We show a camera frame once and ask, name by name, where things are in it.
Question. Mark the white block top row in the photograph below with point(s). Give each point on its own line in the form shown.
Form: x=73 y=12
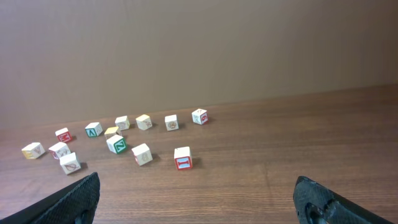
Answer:
x=122 y=122

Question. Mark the block with green A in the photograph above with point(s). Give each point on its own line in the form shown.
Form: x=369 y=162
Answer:
x=93 y=130

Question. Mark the yellow top block upper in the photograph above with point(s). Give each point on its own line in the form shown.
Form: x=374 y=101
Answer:
x=144 y=122

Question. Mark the yellow block lower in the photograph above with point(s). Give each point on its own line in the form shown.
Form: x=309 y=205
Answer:
x=112 y=131

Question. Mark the block with red I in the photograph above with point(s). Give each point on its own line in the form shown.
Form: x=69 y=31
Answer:
x=183 y=158

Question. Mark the yellow side block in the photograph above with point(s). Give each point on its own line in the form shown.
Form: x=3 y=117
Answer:
x=33 y=150

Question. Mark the block with red M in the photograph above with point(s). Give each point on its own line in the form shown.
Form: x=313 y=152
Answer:
x=63 y=135

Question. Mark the block with number eight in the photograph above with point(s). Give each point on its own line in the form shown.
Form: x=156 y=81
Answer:
x=142 y=154

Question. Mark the block red side top row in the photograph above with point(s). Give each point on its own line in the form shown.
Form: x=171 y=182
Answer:
x=171 y=122

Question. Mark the block red W side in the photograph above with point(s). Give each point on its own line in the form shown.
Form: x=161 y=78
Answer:
x=59 y=150

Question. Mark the block with shell drawing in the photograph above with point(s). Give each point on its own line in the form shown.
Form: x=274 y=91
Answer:
x=70 y=163

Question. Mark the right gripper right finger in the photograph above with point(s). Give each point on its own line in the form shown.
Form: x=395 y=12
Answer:
x=315 y=203

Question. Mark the white block far right top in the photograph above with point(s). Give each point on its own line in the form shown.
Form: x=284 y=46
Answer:
x=200 y=116

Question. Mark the block with green Z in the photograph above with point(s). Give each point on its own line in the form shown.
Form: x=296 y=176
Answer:
x=116 y=144

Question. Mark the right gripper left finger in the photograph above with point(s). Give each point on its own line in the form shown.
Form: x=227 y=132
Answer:
x=75 y=203

